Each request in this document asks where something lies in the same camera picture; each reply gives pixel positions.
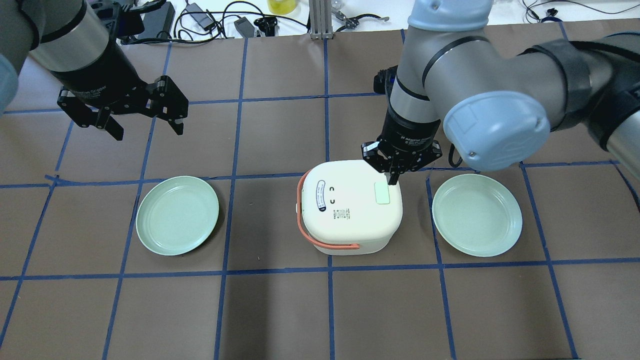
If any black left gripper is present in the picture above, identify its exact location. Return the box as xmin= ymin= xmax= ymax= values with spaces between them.
xmin=51 ymin=45 xmax=189 ymax=141

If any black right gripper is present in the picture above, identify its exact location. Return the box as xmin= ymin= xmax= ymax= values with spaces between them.
xmin=361 ymin=107 xmax=442 ymax=186

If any cream rice cooker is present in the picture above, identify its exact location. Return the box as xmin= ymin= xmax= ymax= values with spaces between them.
xmin=295 ymin=159 xmax=403 ymax=256

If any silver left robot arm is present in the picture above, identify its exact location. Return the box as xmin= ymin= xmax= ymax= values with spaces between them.
xmin=0 ymin=0 xmax=189 ymax=141

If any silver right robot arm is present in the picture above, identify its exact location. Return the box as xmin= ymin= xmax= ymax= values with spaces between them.
xmin=361 ymin=0 xmax=640 ymax=185

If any green plate near robot base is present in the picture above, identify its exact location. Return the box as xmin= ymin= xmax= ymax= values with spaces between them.
xmin=432 ymin=173 xmax=523 ymax=258

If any green plate far side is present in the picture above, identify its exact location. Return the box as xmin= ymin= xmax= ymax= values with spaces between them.
xmin=135 ymin=176 xmax=220 ymax=256

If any black power adapter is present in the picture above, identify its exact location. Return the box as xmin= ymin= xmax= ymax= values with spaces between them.
xmin=233 ymin=17 xmax=256 ymax=38

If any yellow tape roll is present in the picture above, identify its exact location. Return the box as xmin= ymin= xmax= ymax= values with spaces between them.
xmin=267 ymin=0 xmax=298 ymax=16

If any aluminium frame post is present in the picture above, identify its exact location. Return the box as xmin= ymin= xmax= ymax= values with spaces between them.
xmin=308 ymin=0 xmax=334 ymax=40

